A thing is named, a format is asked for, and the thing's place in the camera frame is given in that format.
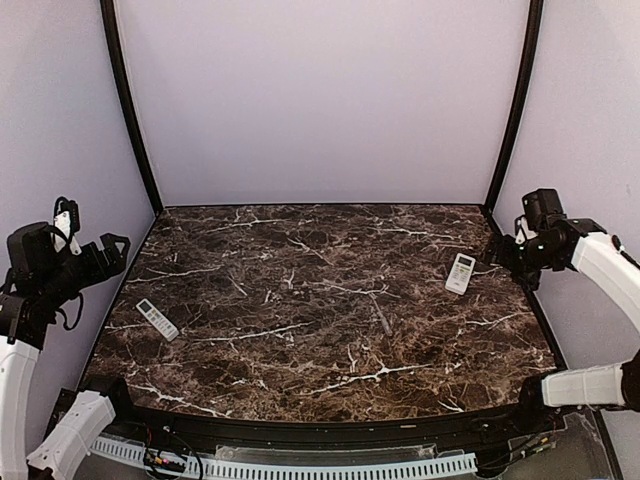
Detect white remote on left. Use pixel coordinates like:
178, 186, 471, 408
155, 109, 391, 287
136, 299, 179, 342

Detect white slotted cable duct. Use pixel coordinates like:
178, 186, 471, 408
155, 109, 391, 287
91, 434, 478, 480

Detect left black frame post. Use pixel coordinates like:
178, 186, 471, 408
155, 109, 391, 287
99, 0, 164, 216

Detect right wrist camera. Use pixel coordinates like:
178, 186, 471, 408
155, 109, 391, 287
514, 215, 536, 245

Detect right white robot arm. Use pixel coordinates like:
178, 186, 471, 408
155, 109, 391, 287
484, 188, 639, 434

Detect white remote green buttons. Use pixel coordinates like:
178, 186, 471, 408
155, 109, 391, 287
445, 253, 476, 295

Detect black frame post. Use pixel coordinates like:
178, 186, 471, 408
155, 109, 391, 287
99, 0, 164, 216
483, 0, 544, 215

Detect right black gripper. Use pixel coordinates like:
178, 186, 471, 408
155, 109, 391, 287
480, 231, 561, 290

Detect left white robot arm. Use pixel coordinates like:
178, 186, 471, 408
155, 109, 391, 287
1, 222, 141, 479

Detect right black frame post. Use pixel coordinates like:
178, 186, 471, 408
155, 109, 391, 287
483, 0, 544, 215

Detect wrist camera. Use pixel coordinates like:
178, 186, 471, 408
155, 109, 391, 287
52, 196, 81, 255
514, 215, 536, 245

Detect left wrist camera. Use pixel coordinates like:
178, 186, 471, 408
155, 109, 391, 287
52, 196, 81, 255

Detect black front table rail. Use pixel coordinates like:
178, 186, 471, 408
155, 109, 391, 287
106, 405, 556, 453

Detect clear pen screwdriver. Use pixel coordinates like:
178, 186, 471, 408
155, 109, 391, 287
369, 294, 393, 336

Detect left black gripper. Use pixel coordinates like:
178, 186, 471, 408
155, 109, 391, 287
40, 232, 130, 306

